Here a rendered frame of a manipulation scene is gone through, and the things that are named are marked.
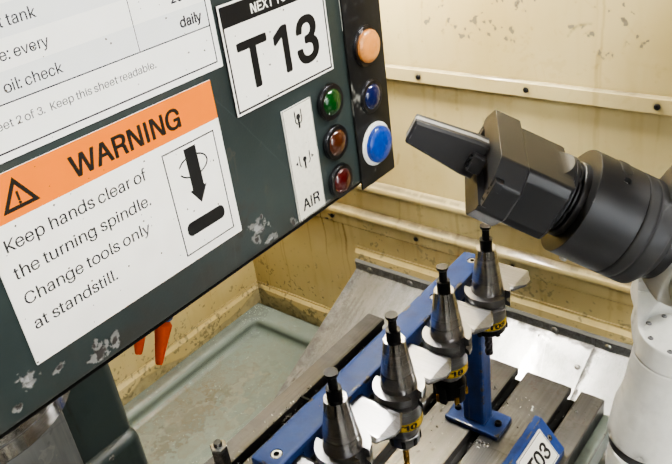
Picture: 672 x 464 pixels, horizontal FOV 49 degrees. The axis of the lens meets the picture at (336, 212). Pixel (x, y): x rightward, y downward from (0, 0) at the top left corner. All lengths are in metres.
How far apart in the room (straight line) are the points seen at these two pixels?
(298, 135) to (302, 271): 1.45
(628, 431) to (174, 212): 0.47
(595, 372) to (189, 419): 0.95
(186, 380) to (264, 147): 1.52
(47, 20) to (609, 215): 0.40
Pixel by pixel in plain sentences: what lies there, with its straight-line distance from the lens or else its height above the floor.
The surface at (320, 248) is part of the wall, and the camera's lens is 1.85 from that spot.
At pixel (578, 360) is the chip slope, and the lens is 1.53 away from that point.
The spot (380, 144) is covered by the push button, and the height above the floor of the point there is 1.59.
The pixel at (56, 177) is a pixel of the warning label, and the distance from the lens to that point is 0.40.
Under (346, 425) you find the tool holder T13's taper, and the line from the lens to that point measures 0.80.
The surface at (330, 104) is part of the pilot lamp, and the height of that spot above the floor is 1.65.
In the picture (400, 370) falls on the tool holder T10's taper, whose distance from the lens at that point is 0.86.
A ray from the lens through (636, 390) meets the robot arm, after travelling 0.72.
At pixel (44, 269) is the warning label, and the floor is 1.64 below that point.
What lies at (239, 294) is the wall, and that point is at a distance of 2.08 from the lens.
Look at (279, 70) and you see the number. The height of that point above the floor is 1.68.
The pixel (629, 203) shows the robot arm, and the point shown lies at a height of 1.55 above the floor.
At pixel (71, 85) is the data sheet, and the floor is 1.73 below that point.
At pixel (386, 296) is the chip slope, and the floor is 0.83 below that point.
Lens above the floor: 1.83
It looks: 29 degrees down
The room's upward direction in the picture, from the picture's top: 8 degrees counter-clockwise
